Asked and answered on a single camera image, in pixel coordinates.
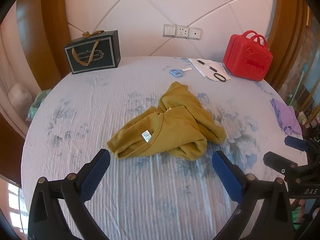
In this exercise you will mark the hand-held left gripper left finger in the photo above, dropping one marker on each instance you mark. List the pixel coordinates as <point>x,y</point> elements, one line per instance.
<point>96,175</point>

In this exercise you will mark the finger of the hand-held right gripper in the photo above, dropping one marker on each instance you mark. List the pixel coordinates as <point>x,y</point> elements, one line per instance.
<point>296,143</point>
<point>277,162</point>

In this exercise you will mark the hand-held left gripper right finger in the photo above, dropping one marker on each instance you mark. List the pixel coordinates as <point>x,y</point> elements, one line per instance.
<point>226,177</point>

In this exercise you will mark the mustard yellow t-shirt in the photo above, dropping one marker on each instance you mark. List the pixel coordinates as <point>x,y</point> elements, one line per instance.
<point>172,125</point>

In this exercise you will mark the purple cloth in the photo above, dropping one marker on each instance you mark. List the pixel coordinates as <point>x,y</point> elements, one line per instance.
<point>287,116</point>

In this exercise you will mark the green cloth bundle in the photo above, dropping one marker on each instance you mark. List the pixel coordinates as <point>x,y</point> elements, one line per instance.
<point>37,105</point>

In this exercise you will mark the red small suitcase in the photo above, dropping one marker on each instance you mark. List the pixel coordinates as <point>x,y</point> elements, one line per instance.
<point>247,57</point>

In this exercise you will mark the white paper sheet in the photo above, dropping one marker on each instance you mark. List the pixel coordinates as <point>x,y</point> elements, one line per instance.
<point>203,68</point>

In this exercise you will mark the black pen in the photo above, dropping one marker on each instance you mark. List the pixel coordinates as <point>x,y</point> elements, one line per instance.
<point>207,65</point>

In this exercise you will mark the blue scissors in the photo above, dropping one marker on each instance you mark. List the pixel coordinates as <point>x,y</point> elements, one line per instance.
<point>176,72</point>

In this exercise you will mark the white padded headboard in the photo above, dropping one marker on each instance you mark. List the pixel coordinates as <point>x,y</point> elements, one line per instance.
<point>140,17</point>

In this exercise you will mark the white wall power socket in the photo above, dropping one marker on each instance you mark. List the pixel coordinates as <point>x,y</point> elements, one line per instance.
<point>182,31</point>

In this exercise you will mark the white wall switch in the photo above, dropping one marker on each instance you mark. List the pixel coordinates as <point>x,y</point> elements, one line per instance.
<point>169,30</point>

